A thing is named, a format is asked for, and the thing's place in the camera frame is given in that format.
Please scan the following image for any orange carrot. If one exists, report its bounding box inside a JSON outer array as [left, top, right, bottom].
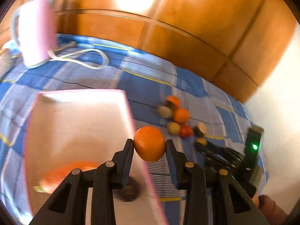
[[34, 161, 99, 194]]

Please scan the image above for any pink rimmed white tray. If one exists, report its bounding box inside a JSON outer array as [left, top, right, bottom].
[[24, 89, 168, 224]]

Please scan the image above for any pink electric kettle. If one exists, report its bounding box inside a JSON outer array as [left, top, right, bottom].
[[11, 0, 57, 68]]

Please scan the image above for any white kettle power cord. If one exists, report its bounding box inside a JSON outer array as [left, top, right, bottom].
[[46, 40, 110, 70]]

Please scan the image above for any right hand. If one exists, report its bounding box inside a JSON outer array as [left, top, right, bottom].
[[252, 193, 287, 224]]

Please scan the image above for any orange with stem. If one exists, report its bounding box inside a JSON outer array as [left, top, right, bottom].
[[166, 95, 181, 108]]

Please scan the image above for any red tomato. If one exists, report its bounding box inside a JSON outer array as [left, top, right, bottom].
[[179, 124, 193, 138]]

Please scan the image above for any wooden headboard panel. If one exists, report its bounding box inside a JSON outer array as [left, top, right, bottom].
[[1, 0, 298, 102]]

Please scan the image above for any blue plaid bed cover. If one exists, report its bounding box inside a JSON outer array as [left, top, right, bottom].
[[1, 34, 251, 224]]

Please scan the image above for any orange tangerine fruit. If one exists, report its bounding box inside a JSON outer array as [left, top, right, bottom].
[[134, 126, 166, 163]]

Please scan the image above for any eggplant chunk pale cut face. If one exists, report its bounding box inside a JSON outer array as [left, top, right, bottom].
[[193, 121, 207, 138]]

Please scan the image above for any yellow green lime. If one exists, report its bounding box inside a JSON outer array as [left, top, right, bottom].
[[167, 121, 181, 135]]

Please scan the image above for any dark round eggplant slice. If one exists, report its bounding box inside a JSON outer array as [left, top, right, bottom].
[[116, 177, 140, 202]]

